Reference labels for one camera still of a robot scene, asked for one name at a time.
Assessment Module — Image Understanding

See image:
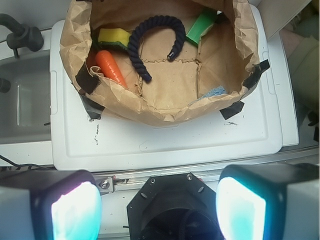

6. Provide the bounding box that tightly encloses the yellow green sponge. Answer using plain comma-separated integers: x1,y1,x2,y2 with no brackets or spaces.
97,28,131,51

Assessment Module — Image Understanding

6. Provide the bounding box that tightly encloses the dark blue twisted rope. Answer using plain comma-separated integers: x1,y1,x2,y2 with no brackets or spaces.
127,15,186,82

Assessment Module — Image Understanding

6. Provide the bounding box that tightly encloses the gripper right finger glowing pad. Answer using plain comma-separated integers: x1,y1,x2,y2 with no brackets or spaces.
215,163,320,240

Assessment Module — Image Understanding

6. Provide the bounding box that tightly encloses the grey toy sink basin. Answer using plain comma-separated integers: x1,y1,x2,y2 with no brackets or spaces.
0,50,51,144

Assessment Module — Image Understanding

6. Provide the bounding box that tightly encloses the green block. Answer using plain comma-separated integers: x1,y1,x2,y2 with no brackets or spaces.
186,8,218,47

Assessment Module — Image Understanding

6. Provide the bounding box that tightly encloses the orange plastic carrot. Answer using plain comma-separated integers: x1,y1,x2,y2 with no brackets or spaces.
95,50,128,88

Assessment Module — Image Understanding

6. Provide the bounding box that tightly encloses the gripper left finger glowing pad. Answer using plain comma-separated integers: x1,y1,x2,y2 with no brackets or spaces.
0,170,102,240

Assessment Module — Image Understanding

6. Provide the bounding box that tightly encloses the blue sponge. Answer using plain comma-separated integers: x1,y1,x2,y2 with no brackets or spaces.
199,86,227,100

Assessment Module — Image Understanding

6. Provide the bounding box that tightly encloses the brown paper bag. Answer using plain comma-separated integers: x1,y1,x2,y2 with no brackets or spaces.
60,0,269,127

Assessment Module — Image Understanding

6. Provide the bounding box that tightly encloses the black octagonal mount plate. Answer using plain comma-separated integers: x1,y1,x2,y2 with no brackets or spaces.
126,173,224,240

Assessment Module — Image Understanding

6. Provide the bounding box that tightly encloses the aluminium rail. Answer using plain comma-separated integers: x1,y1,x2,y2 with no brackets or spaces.
93,146,320,192

